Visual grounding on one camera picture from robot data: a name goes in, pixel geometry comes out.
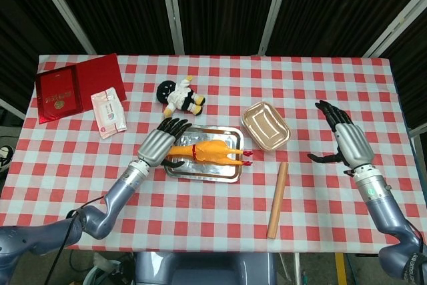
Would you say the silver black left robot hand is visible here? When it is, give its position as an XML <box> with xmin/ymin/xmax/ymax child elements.
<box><xmin>137</xmin><ymin>117</ymin><xmax>193</xmax><ymax>168</ymax></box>

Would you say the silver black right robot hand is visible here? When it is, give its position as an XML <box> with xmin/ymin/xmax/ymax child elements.
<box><xmin>307</xmin><ymin>99</ymin><xmax>374</xmax><ymax>170</ymax></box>

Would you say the yellow rubber chicken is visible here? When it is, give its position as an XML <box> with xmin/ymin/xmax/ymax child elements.
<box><xmin>165</xmin><ymin>139</ymin><xmax>254</xmax><ymax>168</ymax></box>

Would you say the stainless steel rectangular tray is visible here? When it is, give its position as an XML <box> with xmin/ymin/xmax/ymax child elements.
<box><xmin>163</xmin><ymin>124</ymin><xmax>245</xmax><ymax>184</ymax></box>

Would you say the black and white plush doll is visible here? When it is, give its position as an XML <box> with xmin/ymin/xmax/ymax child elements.
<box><xmin>156</xmin><ymin>75</ymin><xmax>206</xmax><ymax>120</ymax></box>

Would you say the white tissue packet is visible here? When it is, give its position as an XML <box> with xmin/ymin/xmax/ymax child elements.
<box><xmin>90</xmin><ymin>87</ymin><xmax>127</xmax><ymax>139</ymax></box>

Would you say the red white checkered tablecloth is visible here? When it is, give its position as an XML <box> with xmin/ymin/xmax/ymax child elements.
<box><xmin>0</xmin><ymin>53</ymin><xmax>427</xmax><ymax>254</ymax></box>

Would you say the wooden rolling pin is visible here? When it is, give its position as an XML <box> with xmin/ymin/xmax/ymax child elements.
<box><xmin>266</xmin><ymin>162</ymin><xmax>290</xmax><ymax>240</ymax></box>

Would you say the red certificate folder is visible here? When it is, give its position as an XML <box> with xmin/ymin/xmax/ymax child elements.
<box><xmin>35</xmin><ymin>53</ymin><xmax>127</xmax><ymax>125</ymax></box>

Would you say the grey blue robot torso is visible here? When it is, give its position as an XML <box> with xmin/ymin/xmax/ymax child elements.
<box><xmin>133</xmin><ymin>251</ymin><xmax>278</xmax><ymax>285</ymax></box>

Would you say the black and white shoe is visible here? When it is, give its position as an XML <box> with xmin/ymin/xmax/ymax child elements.
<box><xmin>0</xmin><ymin>146</ymin><xmax>15</xmax><ymax>173</ymax></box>

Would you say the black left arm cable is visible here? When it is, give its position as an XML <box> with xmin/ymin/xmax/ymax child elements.
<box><xmin>43</xmin><ymin>194</ymin><xmax>107</xmax><ymax>285</ymax></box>

